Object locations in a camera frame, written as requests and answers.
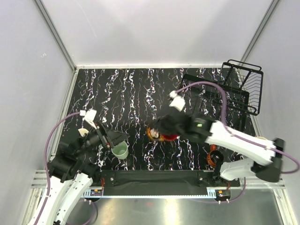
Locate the orange black mug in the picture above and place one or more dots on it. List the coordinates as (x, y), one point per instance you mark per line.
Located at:
(214, 157)

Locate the beige printed mug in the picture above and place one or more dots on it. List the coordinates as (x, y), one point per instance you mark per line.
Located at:
(262, 138)

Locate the green cup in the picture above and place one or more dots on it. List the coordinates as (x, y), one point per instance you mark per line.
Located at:
(120, 151)

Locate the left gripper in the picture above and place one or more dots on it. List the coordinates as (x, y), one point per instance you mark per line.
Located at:
(115, 136)

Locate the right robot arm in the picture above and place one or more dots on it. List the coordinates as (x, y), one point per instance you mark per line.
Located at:
(262, 160)

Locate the slotted cable duct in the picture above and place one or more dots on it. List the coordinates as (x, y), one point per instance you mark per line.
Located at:
(109, 192)

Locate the cream cup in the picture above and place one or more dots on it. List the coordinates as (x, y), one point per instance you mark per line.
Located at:
(83, 132)

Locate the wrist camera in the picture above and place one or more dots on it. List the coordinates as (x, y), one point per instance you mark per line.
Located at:
(177, 101)
(89, 116)

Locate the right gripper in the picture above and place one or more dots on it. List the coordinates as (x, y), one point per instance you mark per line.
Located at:
(159, 125)

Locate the black skull mug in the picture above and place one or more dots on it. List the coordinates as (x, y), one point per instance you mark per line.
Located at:
(155, 136)

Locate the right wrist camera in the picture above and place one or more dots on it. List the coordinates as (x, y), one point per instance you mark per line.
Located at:
(177, 101)

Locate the black wire dish rack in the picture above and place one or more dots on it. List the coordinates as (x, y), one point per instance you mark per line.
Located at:
(242, 83)

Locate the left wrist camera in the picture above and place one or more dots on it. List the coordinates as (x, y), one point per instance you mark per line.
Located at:
(89, 116)

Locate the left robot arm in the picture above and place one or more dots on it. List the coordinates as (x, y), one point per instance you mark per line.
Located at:
(71, 172)

